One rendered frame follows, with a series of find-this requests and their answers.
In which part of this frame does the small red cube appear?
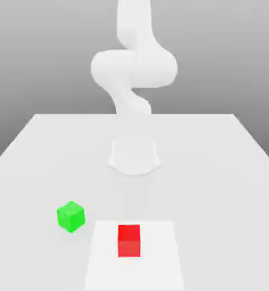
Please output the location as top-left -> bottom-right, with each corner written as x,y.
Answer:
117,224 -> 141,258

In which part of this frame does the small green cube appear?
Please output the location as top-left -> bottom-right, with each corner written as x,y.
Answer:
56,201 -> 86,234

